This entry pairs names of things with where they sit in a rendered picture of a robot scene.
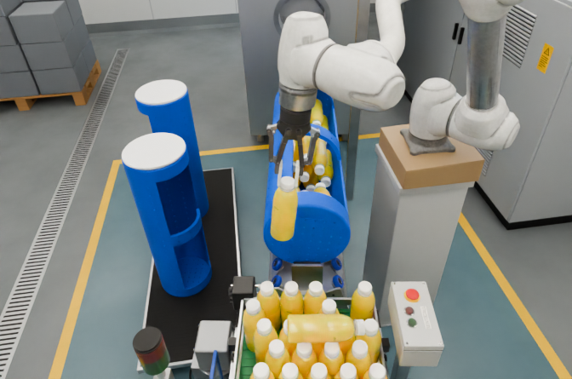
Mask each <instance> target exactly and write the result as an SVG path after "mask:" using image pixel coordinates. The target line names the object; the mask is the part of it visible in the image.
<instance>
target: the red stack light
mask: <svg viewBox="0 0 572 379"><path fill-rule="evenodd" d="M165 350H166V345H165V342H164V339H163V335H162V341H161V343H160V345H159V347H158V348H157V349H156V350H154V351H153V352H151V353H147V354H141V353H137V352H136V351H135V350H134V351H135V353H136V355H137V358H138V360H139V361H140V362H141V363H143V364H153V363H155V362H157V361H158V360H160V359H161V358H162V356H163V355H164V353H165Z"/></svg>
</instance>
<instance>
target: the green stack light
mask: <svg viewBox="0 0 572 379"><path fill-rule="evenodd" d="M169 361H170V356H169V352H168V349H167V347H166V350H165V353H164V355H163V356H162V358H161V359H160V360H158V361H157V362H155V363H153V364H143V363H141V362H140V364H141V367H142V369H143V371H144V372H145V373H146V374H147V375H151V376H155V375H158V374H160V373H162V372H163V371H165V370H166V369H167V367H168V366H169Z"/></svg>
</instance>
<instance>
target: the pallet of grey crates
mask: <svg viewBox="0 0 572 379"><path fill-rule="evenodd" d="M82 13H83V12H82V10H81V7H80V3H79V1H78V0H0V101H6V100H14V101H15V103H16V105H17V107H18V109H19V111H26V110H30V109H31V107H32V106H33V104H34V103H35V101H36V100H37V98H43V97H54V96H63V95H72V97H73V100H74V102H75V104H76V106H82V105H86V104H87V102H88V100H89V97H90V96H91V93H92V91H93V89H94V86H95V85H96V82H97V80H98V78H99V76H100V74H101V69H100V63H99V61H98V60H97V59H96V56H95V52H94V48H93V45H92V42H91V39H90V38H89V33H88V30H87V27H86V24H85V21H84V18H83V15H82Z"/></svg>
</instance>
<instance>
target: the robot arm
mask: <svg viewBox="0 0 572 379"><path fill-rule="evenodd" d="M406 1H408V0H376V2H375V11H376V17H377V22H378V27H379V33H380V41H379V42H378V41H375V40H367V41H364V42H361V43H352V44H348V45H347V46H342V45H339V44H337V43H335V42H333V41H332V40H331V39H330V38H329V30H328V27H327V25H326V22H325V20H324V18H323V17H322V15H320V14H316V13H312V12H306V11H300V12H296V13H293V14H292V15H290V16H289V17H288V18H287V19H286V21H285V23H284V26H283V30H282V35H281V38H280V43H279V49H278V59H277V68H278V71H279V90H278V93H279V102H278V103H279V105H280V113H279V119H278V121H277V123H276V124H273V125H271V124H268V125H267V126H266V132H267V134H268V136H269V162H270V163H274V164H275V169H274V173H275V174H276V175H278V177H277V187H280V183H281V176H282V169H283V160H282V157H283V153H284V150H285V147H286V145H287V143H288V140H295V141H297V142H298V151H299V160H300V161H298V160H297V161H296V169H295V188H297V187H298V180H299V175H300V176H303V171H304V167H305V165H307V164H308V165H311V164H312V158H313V154H314V150H315V146H316V142H317V139H318V137H319V136H320V129H319V128H313V127H312V126H311V124H310V120H311V114H312V108H313V107H314V106H315V105H316V99H317V90H318V89H319V90H321V91H323V92H324V93H326V94H327V95H329V96H330V97H332V98H334V99H336V100H338V101H341V102H343V103H345V104H347V105H350V106H354V107H356V108H359V109H363V110H366V111H372V112H382V111H386V110H388V109H390V108H392V107H394V106H395V105H396V104H397V103H398V102H399V101H400V100H401V98H402V96H403V93H404V91H405V78H404V75H403V74H402V72H401V70H400V69H399V68H398V66H397V64H396V63H397V62H398V60H399V58H400V56H401V55H402V52H403V49H404V45H405V34H404V28H403V17H402V12H401V7H400V4H401V3H404V2H406ZM458 1H459V3H460V5H461V7H462V9H463V11H464V13H465V15H466V16H467V66H466V95H465V96H464V97H462V96H460V95H459V94H457V93H456V88H455V86H454V85H453V84H452V83H451V82H449V81H447V80H445V79H443V78H430V79H427V80H426V81H425V82H424V83H423V84H422V85H421V86H420V87H419V88H418V89H417V90H416V92H415V95H414V98H413V100H412V104H411V108H410V115H409V129H401V130H400V134H401V135H402V136H403V138H404V139H405V141H406V143H407V145H408V147H409V150H410V155H412V156H417V155H420V154H428V153H437V152H455V146H454V145H453V144H452V143H451V142H450V140H449V138H448V137H451V138H453V139H455V140H457V141H460V142H462V143H465V144H467V145H470V146H474V147H477V148H481V149H484V150H490V151H499V150H503V149H506V148H508V147H509V146H510V145H511V144H512V143H513V141H514V140H515V138H516V136H517V134H518V131H519V128H520V124H519V121H518V119H517V117H516V116H515V114H514V113H512V112H509V109H508V107H507V105H506V101H505V99H504V98H503V97H502V96H501V95H500V94H499V89H500V80H501V62H502V54H503V49H504V40H505V31H506V14H507V13H508V12H509V11H510V10H511V9H512V6H514V5H517V4H520V3H521V2H523V1H525V0H458ZM277 129H278V130H279V132H280V133H281V135H282V136H283V137H282V140H281V142H280V146H279V148H278V151H277V156H274V155H273V152H274V134H276V130H277ZM309 132H311V140H310V144H309V148H308V153H307V157H306V158H304V153H303V143H302V138H303V137H304V136H305V135H306V134H308V133H309Z"/></svg>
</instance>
